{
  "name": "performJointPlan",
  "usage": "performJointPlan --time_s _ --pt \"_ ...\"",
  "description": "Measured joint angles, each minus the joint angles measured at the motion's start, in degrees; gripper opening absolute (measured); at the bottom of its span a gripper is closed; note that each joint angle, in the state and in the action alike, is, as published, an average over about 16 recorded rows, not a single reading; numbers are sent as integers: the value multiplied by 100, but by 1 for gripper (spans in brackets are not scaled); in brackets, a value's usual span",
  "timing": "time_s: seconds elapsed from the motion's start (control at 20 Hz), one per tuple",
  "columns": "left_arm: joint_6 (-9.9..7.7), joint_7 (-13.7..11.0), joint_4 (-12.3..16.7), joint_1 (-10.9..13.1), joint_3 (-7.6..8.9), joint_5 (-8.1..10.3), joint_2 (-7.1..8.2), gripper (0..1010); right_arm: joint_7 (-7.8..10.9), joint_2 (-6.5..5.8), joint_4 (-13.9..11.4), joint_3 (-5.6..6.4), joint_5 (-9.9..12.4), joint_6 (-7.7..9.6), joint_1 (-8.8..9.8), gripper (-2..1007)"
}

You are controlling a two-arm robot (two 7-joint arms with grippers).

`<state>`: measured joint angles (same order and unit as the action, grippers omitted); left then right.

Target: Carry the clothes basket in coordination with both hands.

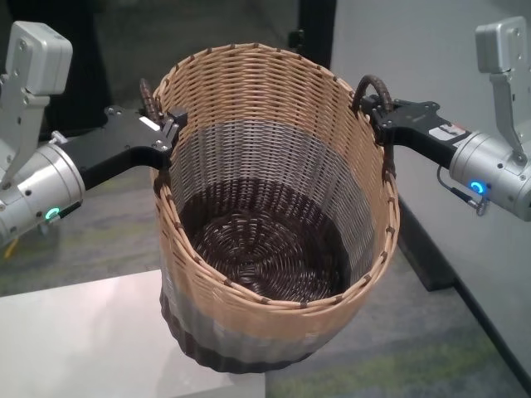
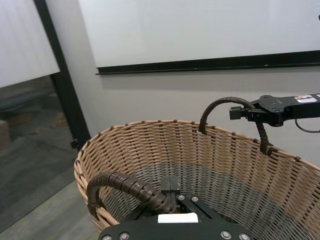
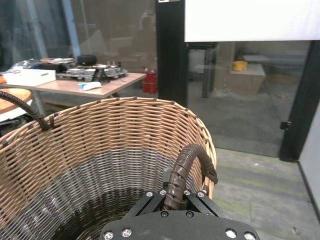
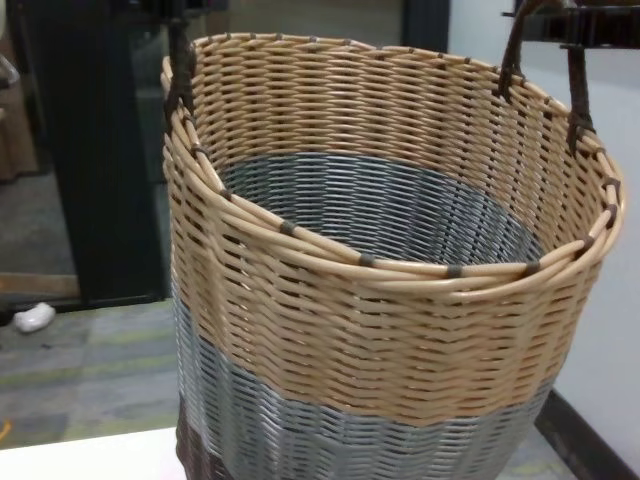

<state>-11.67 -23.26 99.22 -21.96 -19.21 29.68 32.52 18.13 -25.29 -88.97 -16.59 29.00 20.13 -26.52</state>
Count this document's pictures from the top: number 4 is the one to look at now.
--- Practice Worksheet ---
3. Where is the black door frame pillar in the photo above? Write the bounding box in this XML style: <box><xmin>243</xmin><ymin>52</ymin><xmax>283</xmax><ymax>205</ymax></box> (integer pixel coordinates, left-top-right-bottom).
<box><xmin>19</xmin><ymin>0</ymin><xmax>171</xmax><ymax>306</ymax></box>

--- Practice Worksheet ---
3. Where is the crumpled white paper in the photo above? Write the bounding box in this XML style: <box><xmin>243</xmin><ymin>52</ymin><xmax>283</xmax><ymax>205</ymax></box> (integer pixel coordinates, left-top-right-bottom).
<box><xmin>12</xmin><ymin>302</ymin><xmax>57</xmax><ymax>334</ymax></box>

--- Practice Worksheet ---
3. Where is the black partition base bar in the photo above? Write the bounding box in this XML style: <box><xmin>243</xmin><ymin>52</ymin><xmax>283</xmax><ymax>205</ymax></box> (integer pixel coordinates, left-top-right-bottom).
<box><xmin>533</xmin><ymin>387</ymin><xmax>640</xmax><ymax>480</ymax></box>

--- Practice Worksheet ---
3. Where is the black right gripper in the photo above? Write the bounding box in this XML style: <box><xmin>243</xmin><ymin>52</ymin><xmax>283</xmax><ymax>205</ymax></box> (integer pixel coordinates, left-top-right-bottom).
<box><xmin>543</xmin><ymin>2</ymin><xmax>640</xmax><ymax>51</ymax></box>

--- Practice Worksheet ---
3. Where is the tan grey woven laundry basket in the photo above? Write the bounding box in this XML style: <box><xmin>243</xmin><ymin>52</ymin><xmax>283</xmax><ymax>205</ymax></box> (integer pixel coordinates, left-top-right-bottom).
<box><xmin>159</xmin><ymin>0</ymin><xmax>629</xmax><ymax>480</ymax></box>

